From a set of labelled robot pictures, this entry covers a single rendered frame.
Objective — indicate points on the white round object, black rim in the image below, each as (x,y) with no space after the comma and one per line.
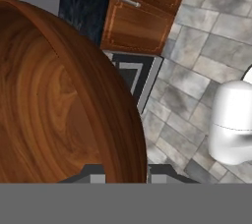
(248,75)

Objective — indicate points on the brown wooden bowl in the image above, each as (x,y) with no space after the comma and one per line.
(49,103)

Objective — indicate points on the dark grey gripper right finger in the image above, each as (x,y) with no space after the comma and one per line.
(164,175)

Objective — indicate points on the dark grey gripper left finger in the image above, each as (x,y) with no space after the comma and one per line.
(93,176)

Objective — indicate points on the white rounded object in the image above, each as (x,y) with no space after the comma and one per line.
(233,123)

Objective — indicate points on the grey and black floor mat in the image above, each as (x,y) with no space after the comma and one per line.
(144,67)

